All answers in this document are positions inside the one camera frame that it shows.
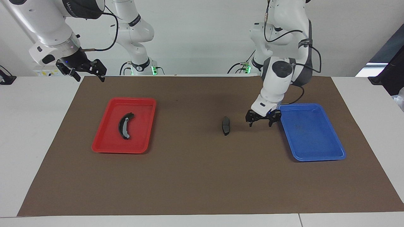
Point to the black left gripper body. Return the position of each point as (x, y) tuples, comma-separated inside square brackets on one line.
[(263, 117)]

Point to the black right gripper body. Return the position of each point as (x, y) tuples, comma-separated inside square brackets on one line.
[(77, 63)]

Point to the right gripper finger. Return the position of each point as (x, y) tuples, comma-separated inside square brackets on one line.
[(75, 75), (101, 69)]

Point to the dark brake pad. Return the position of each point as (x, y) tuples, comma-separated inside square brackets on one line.
[(226, 126)]

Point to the curved brake shoe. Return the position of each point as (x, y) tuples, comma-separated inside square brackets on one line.
[(122, 127)]

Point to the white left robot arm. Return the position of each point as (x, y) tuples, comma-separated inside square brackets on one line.
[(281, 78)]

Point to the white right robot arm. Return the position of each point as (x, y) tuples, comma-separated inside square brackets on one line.
[(44, 22)]

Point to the blue plastic tray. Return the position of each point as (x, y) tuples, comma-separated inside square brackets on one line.
[(312, 135)]

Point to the red plastic tray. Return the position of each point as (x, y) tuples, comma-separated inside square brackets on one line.
[(139, 126)]

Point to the brown table mat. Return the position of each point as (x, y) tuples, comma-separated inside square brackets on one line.
[(189, 176)]

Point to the black chair back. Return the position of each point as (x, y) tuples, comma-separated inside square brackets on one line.
[(391, 78)]

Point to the clear plastic container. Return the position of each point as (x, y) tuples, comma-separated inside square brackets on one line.
[(400, 99)]

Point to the dark slanted panel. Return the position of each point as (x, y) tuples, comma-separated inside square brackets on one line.
[(388, 47)]

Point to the white wall socket box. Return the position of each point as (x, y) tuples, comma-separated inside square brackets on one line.
[(47, 72)]

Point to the black clamp mount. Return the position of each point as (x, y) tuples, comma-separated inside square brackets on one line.
[(6, 78)]

